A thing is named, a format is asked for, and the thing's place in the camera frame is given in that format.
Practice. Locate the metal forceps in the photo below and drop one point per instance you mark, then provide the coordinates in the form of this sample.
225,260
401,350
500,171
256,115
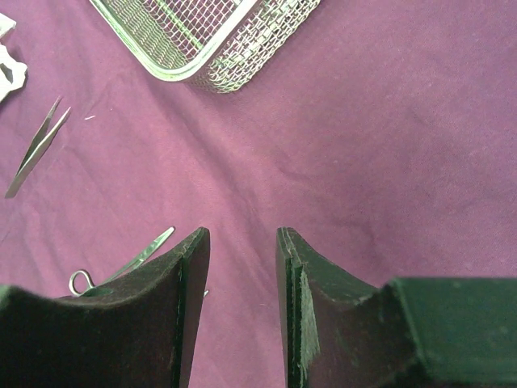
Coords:
130,266

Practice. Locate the purple cloth wrap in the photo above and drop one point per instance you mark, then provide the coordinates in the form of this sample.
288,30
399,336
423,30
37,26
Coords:
384,132

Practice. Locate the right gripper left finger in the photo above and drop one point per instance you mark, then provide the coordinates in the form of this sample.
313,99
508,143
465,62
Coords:
138,330

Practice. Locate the thin metal tweezers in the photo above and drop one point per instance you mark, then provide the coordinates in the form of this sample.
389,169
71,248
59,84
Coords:
39,145

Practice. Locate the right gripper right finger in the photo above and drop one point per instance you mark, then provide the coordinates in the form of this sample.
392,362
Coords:
338,331

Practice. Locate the small white packet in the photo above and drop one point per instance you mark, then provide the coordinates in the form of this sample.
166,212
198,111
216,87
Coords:
13,73

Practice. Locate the wire mesh metal tray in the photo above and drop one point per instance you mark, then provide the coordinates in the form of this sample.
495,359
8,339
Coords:
218,45

